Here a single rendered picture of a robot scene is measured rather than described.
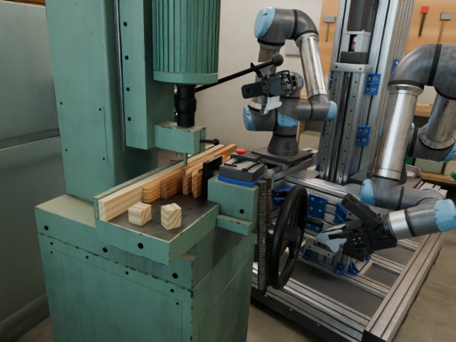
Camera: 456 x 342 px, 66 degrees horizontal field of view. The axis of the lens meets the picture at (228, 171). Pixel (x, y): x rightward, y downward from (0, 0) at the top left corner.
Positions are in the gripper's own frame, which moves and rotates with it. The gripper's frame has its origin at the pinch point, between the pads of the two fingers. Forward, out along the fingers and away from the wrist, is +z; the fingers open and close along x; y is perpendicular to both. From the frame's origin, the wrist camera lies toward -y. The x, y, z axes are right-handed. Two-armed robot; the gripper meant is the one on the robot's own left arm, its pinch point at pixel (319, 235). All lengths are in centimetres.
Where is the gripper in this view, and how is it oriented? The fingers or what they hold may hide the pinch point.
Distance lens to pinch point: 109.3
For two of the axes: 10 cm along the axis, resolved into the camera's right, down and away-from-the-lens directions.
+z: -8.0, 3.0, 5.2
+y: 3.8, 9.2, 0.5
